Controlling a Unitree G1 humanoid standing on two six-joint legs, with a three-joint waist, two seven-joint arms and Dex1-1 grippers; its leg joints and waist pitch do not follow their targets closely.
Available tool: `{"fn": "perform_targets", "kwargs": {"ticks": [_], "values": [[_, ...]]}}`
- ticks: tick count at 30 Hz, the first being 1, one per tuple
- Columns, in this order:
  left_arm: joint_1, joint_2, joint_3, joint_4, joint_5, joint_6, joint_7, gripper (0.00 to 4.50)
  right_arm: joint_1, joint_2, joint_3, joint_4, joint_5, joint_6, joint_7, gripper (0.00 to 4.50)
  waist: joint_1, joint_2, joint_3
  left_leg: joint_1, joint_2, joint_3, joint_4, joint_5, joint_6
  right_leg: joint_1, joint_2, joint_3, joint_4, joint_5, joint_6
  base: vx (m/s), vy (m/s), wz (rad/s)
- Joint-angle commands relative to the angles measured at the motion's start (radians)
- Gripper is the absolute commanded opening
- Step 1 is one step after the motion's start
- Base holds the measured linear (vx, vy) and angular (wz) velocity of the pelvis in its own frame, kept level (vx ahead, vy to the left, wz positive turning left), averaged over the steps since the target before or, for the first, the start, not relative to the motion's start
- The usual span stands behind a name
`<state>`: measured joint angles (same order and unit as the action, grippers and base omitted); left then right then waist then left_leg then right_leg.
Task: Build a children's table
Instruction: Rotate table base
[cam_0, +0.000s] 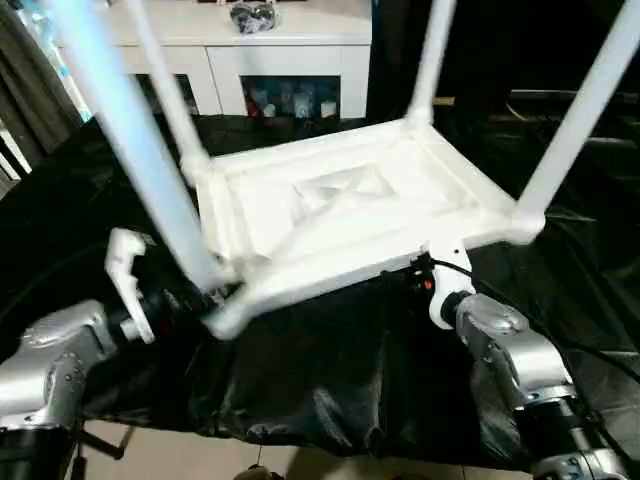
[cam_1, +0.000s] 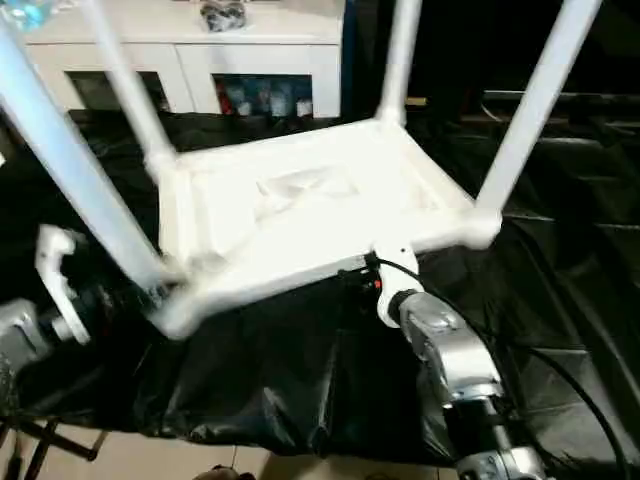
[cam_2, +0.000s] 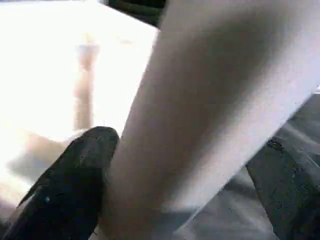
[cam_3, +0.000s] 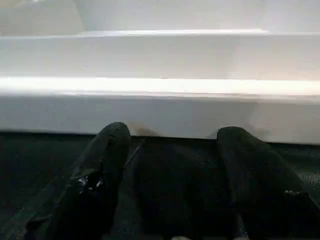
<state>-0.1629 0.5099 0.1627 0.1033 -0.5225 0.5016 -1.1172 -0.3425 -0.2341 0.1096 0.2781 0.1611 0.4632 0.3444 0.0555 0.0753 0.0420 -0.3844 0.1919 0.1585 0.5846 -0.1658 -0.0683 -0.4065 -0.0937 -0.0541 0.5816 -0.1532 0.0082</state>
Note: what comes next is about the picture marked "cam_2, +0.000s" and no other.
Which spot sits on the white plastic table leg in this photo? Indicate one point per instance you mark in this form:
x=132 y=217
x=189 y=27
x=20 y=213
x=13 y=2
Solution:
x=200 y=100

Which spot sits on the black mat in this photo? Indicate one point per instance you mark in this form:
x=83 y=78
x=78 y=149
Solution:
x=237 y=215

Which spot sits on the white plastic table top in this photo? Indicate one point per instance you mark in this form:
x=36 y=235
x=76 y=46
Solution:
x=37 y=75

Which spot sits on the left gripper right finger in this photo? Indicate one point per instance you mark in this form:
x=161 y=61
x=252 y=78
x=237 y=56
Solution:
x=292 y=195

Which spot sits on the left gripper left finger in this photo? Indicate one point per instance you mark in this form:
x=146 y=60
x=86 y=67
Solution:
x=67 y=195

